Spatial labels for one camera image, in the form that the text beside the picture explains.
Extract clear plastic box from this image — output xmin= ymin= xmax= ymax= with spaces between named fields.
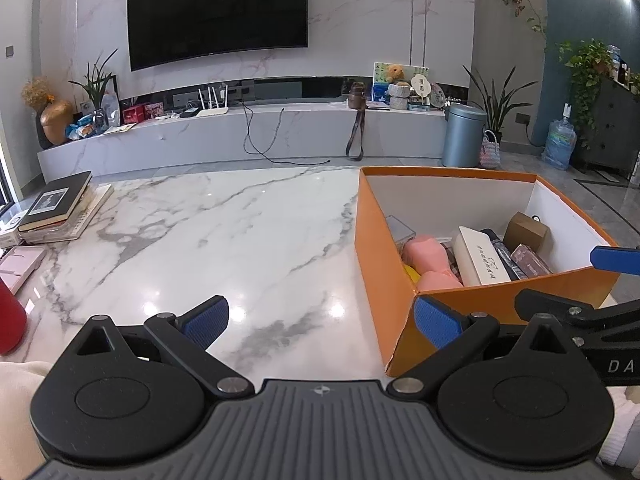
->
xmin=385 ymin=215 xmax=417 ymax=256

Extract marble television console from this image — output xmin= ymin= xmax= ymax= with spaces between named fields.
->
xmin=37 ymin=102 xmax=448 ymax=178

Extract blue water jug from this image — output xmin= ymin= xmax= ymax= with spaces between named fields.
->
xmin=541 ymin=103 xmax=577 ymax=171

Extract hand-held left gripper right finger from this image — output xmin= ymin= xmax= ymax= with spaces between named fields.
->
xmin=386 ymin=295 xmax=583 ymax=400

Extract illustrated card box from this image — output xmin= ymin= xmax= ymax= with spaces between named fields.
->
xmin=510 ymin=243 xmax=553 ymax=278

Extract illustrated poster board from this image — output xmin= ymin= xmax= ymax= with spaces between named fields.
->
xmin=372 ymin=61 xmax=431 ymax=106

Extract black cable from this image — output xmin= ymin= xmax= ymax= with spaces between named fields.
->
xmin=242 ymin=101 xmax=333 ymax=163

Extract long-leaf potted plant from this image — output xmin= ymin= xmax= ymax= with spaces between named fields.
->
xmin=462 ymin=65 xmax=536 ymax=146

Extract black can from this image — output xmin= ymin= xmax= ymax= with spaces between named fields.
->
xmin=481 ymin=228 xmax=526 ymax=282

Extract gold vase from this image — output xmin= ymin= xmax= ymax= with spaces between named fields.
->
xmin=41 ymin=100 xmax=76 ymax=146

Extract brown case with strap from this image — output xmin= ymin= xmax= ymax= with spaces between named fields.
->
xmin=345 ymin=81 xmax=367 ymax=161

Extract orange cardboard box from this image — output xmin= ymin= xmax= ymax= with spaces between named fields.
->
xmin=355 ymin=166 xmax=621 ymax=378

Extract leafy plant on cabinet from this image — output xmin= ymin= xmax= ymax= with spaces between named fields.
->
xmin=556 ymin=39 xmax=623 ymax=148

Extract small brown cardboard box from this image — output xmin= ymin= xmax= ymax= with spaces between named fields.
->
xmin=502 ymin=211 xmax=551 ymax=256

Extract pink flat box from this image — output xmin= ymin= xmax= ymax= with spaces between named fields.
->
xmin=0 ymin=246 xmax=47 ymax=295

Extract dried yellow flowers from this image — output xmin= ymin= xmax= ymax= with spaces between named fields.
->
xmin=21 ymin=77 xmax=53 ymax=111

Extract cream clothing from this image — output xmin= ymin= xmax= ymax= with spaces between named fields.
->
xmin=0 ymin=360 xmax=56 ymax=480

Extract black book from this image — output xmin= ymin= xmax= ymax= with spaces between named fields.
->
xmin=17 ymin=171 xmax=93 ymax=233

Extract dark cabinet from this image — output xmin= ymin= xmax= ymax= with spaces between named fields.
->
xmin=575 ymin=77 xmax=640 ymax=178

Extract wall-mounted television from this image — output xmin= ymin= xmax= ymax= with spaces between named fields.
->
xmin=126 ymin=0 xmax=309 ymax=72

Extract blue snack bag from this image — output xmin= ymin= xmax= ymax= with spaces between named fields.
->
xmin=65 ymin=114 xmax=98 ymax=141

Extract white router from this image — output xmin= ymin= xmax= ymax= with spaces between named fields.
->
xmin=196 ymin=85 xmax=230 ymax=118

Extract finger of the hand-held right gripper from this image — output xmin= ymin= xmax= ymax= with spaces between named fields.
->
xmin=590 ymin=246 xmax=640 ymax=276
xmin=515 ymin=287 xmax=640 ymax=338

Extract silver trash can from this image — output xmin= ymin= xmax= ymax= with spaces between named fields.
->
xmin=441 ymin=103 xmax=487 ymax=168

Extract green plant in glass vase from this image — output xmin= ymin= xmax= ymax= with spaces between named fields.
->
xmin=69 ymin=49 xmax=118 ymax=128

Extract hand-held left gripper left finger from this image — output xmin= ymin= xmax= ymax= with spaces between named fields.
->
xmin=75 ymin=295 xmax=253 ymax=398

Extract white flat box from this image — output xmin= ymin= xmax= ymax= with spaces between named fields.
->
xmin=0 ymin=212 xmax=26 ymax=248

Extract pink bottle with orange cap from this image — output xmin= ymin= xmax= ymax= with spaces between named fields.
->
xmin=402 ymin=234 xmax=456 ymax=277

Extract long white box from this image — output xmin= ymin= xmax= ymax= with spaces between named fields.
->
xmin=451 ymin=225 xmax=511 ymax=287

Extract white fan ornament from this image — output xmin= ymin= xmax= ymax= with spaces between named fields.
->
xmin=410 ymin=74 xmax=432 ymax=106

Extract white plastic bag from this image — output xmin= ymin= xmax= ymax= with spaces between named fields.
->
xmin=102 ymin=92 xmax=122 ymax=128

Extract pink cup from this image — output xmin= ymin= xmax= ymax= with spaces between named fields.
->
xmin=415 ymin=271 xmax=463 ymax=293

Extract red mug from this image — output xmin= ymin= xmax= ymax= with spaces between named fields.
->
xmin=0 ymin=277 xmax=28 ymax=356

